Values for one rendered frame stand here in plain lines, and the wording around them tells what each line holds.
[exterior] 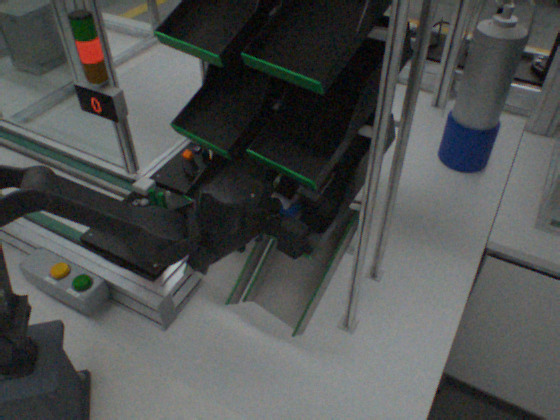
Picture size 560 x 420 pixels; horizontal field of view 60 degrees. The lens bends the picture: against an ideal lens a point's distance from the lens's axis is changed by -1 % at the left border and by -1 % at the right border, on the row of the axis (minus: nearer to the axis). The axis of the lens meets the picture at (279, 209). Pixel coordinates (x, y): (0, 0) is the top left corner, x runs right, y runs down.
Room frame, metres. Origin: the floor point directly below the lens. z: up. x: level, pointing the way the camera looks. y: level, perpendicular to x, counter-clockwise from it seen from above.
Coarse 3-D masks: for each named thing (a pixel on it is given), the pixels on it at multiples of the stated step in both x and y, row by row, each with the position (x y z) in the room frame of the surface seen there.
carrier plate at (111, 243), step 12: (132, 192) 0.98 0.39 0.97; (156, 192) 0.98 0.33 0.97; (180, 204) 0.93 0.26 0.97; (84, 240) 0.81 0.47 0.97; (96, 240) 0.80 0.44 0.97; (108, 240) 0.80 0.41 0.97; (120, 240) 0.80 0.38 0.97; (108, 252) 0.77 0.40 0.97; (120, 252) 0.77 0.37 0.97; (132, 252) 0.77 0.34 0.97; (132, 264) 0.73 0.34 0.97; (144, 264) 0.73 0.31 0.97; (156, 264) 0.73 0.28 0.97; (156, 276) 0.70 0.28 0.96
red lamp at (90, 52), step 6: (78, 42) 1.04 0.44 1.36; (90, 42) 1.04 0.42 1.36; (96, 42) 1.05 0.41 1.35; (78, 48) 1.04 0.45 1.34; (84, 48) 1.03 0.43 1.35; (90, 48) 1.04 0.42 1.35; (96, 48) 1.04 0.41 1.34; (84, 54) 1.03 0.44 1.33; (90, 54) 1.03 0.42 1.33; (96, 54) 1.04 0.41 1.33; (102, 54) 1.06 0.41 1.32; (84, 60) 1.03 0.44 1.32; (90, 60) 1.03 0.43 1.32; (96, 60) 1.04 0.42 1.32
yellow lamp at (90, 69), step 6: (102, 60) 1.05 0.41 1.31; (84, 66) 1.04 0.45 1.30; (90, 66) 1.03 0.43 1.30; (96, 66) 1.04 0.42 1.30; (102, 66) 1.05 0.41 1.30; (84, 72) 1.04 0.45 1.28; (90, 72) 1.03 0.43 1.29; (96, 72) 1.03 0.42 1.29; (102, 72) 1.04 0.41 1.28; (90, 78) 1.03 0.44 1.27; (96, 78) 1.03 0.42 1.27; (102, 78) 1.04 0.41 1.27
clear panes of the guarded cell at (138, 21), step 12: (108, 0) 2.28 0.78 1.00; (120, 0) 2.24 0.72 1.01; (132, 0) 2.21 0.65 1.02; (144, 0) 2.17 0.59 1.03; (108, 12) 2.29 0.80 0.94; (120, 12) 2.25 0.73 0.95; (132, 12) 2.21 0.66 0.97; (144, 12) 2.18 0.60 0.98; (120, 24) 2.26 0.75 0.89; (132, 24) 2.22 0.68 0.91; (144, 24) 2.19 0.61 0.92
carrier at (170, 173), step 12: (192, 144) 1.19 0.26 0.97; (180, 156) 1.14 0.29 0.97; (204, 156) 1.07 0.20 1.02; (168, 168) 1.08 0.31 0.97; (180, 168) 1.08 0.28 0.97; (192, 168) 1.06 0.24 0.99; (156, 180) 1.03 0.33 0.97; (168, 180) 1.03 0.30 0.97; (180, 180) 1.03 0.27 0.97; (192, 180) 1.03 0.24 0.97; (180, 192) 0.98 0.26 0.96
